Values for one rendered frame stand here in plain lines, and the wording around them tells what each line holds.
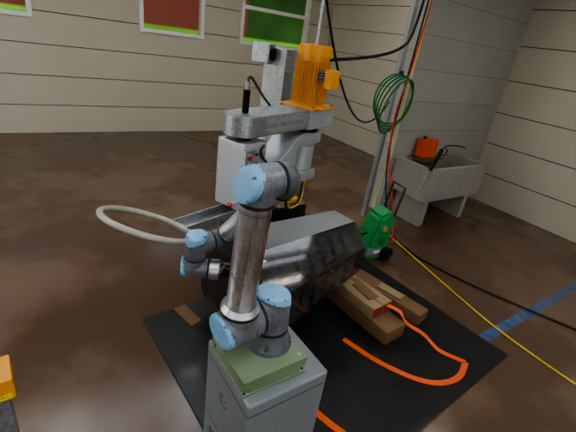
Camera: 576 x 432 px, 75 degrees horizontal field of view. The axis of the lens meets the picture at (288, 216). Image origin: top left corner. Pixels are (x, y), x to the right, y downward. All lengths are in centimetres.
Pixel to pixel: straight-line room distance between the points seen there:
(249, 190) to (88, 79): 717
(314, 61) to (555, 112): 487
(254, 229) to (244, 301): 30
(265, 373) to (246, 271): 49
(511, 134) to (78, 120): 760
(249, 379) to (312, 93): 185
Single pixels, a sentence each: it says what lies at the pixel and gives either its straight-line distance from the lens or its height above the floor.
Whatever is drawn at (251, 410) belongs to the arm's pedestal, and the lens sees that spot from 163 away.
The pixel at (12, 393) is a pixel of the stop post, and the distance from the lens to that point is 156.
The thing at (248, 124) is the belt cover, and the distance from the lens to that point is 216.
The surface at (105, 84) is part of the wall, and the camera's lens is 821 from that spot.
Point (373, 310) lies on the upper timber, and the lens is 324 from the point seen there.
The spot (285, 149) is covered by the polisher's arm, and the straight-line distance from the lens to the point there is 256.
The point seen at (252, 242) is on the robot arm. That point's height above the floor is 153.
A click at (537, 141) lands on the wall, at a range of 702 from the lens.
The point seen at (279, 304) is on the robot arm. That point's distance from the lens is 153.
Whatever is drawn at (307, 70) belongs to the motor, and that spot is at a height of 195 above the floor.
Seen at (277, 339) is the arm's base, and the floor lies 101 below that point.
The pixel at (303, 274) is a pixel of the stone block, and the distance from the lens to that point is 266.
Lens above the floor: 213
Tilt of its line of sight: 25 degrees down
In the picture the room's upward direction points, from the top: 8 degrees clockwise
